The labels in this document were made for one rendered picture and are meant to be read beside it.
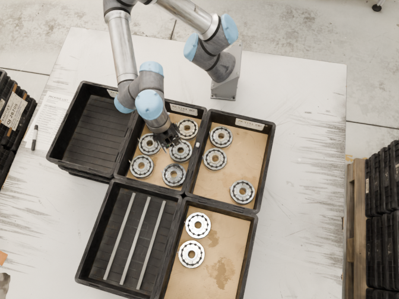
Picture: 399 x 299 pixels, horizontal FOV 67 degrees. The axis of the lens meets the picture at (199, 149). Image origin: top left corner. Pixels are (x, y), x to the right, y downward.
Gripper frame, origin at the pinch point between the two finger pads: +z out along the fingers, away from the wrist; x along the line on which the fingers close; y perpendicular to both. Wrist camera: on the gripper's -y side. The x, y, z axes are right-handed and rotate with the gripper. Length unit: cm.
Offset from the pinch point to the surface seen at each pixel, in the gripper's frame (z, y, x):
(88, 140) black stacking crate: 13.2, -27.4, -31.8
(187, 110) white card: 11.7, -14.6, 13.7
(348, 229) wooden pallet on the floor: 109, 69, 73
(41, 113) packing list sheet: 23, -62, -51
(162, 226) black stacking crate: 16.7, 23.8, -20.4
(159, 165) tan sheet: 16.4, -0.2, -9.4
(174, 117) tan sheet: 17.1, -18.0, 7.5
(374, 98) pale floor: 115, 2, 155
